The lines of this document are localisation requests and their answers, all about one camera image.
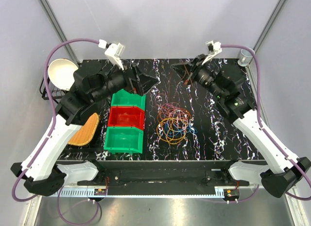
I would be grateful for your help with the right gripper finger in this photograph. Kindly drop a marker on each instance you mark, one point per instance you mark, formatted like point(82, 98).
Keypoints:
point(190, 61)
point(183, 71)

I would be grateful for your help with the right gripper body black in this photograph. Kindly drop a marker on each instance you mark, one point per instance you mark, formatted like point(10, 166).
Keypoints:
point(201, 58)

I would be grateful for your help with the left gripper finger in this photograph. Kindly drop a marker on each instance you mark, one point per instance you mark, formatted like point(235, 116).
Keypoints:
point(137, 90)
point(146, 82)

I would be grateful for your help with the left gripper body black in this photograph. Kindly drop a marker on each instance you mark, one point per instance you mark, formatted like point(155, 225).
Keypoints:
point(129, 82)

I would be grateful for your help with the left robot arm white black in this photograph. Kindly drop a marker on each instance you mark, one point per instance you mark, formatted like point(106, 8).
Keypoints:
point(93, 83)

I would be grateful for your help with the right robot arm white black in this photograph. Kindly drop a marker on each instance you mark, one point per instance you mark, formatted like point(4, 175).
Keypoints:
point(284, 168)

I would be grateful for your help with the far green plastic bin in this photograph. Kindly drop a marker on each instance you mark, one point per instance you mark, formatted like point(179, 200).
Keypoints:
point(124, 98)

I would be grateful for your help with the green plastic bin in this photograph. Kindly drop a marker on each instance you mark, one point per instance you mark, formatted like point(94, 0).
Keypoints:
point(124, 140)
point(124, 98)

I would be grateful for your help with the red plastic bin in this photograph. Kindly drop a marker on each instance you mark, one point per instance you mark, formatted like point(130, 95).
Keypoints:
point(126, 116)

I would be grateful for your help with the white mug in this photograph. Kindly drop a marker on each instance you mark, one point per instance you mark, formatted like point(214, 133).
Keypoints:
point(245, 57)

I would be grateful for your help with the near green plastic bin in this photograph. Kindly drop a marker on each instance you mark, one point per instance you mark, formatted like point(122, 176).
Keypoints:
point(124, 140)

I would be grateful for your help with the white bowl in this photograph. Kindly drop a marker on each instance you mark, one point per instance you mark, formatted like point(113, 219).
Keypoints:
point(60, 73)

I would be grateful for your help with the orange woven basket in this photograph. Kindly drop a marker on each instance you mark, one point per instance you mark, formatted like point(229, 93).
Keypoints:
point(86, 132)

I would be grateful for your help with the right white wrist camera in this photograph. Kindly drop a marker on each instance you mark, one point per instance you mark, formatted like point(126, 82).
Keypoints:
point(213, 49)

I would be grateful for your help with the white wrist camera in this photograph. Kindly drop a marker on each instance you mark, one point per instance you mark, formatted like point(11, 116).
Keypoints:
point(213, 49)
point(113, 52)

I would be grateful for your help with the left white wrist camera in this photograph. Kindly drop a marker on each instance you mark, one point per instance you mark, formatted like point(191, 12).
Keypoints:
point(113, 52)

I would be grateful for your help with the black wire dish rack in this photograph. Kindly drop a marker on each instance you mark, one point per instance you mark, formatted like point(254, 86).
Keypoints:
point(95, 145)

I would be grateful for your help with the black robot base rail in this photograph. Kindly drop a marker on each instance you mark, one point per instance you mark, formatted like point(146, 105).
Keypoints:
point(167, 179)

